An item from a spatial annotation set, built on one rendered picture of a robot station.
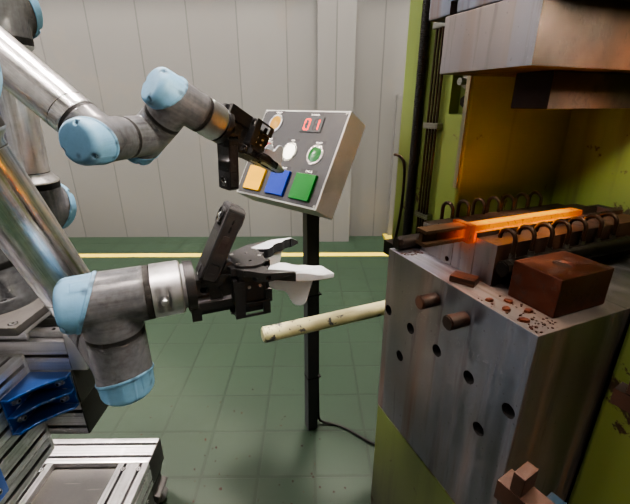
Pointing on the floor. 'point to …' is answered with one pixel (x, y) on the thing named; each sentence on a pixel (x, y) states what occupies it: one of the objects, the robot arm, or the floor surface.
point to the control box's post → (309, 316)
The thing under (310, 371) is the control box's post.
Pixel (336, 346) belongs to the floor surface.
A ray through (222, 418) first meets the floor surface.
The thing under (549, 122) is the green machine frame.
